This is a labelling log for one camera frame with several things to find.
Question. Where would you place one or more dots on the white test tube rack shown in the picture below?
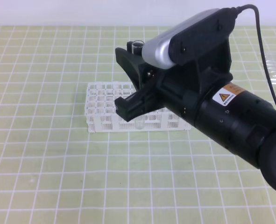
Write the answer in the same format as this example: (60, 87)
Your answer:
(101, 114)

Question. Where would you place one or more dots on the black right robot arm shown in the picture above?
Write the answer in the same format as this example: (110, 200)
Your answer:
(249, 132)

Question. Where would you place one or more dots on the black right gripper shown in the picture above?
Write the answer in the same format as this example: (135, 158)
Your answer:
(191, 91)

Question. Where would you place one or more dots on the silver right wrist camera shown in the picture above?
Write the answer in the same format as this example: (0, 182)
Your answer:
(190, 39)

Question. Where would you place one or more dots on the clear glass test tube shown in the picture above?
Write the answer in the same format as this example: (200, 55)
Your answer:
(139, 121)

